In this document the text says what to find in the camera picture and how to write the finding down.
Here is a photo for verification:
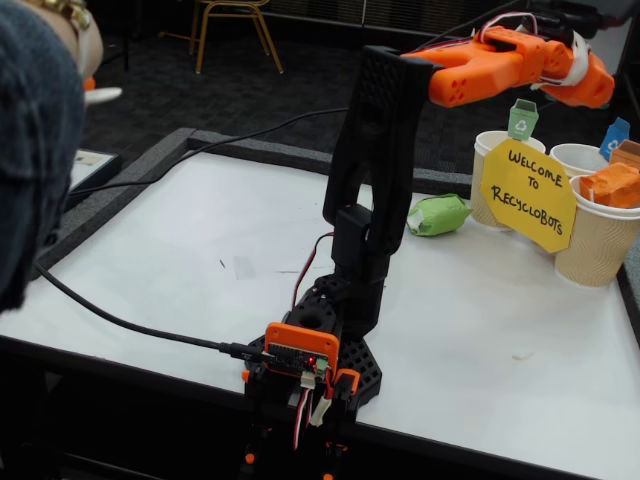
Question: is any white red black wire bundle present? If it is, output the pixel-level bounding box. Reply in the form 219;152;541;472
288;372;335;451

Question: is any black metal table leg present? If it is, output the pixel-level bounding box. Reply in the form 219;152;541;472
101;37;131;72

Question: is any dark grey foam strip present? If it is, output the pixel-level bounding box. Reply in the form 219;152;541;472
617;257;640;346

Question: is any whiteboard with black frame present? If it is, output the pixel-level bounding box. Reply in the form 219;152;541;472
68;148;122;195

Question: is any ribbed beige paper cup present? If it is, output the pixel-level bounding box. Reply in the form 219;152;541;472
553;173;640;288
470;129;547;230
548;143;612;178

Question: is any dark grey foam border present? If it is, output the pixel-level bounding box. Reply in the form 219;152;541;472
32;127;474;275

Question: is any thin red wire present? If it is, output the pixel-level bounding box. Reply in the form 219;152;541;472
291;231;337;307

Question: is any yellow handwritten welcome sign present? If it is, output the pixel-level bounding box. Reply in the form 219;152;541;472
479;138;577;254

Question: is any orange controller board case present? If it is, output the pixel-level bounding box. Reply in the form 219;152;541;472
263;322;342;375

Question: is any black orange table clamp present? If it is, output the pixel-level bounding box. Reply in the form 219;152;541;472
322;368;362;480
241;367;274;480

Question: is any blue recycling bin label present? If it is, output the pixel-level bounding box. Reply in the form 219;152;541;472
599;117;630;162

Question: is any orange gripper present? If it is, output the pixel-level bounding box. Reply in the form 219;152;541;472
543;52;617;110

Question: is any white shoe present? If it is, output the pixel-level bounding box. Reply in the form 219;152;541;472
83;85;124;108

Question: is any white panel dark frame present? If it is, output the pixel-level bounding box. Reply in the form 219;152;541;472
614;27;640;107

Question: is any white cloth tape wrap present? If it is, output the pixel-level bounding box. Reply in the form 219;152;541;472
529;29;596;94

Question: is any thick black USB cable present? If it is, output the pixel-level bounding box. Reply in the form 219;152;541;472
33;262;266;365

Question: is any thin black camera cable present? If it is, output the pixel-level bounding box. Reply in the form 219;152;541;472
68;27;476;196

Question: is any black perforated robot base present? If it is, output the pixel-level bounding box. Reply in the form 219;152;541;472
244;273;385;426

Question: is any green recycling bin label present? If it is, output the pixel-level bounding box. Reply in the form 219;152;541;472
507;98;541;140

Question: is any green paper parcel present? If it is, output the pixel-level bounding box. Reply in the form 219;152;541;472
405;193;474;237

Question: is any orange paper parcel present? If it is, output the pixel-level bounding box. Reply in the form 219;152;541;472
579;161;640;209

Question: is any gold chain bracelet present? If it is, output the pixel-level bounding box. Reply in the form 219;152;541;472
43;0;93;33

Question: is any bare person forearm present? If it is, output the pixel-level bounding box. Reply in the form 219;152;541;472
74;14;106;80

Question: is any person in denim jacket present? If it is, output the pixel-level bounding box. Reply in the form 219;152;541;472
0;0;87;314

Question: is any orange recycling bin label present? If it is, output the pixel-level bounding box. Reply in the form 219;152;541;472
609;139;640;170

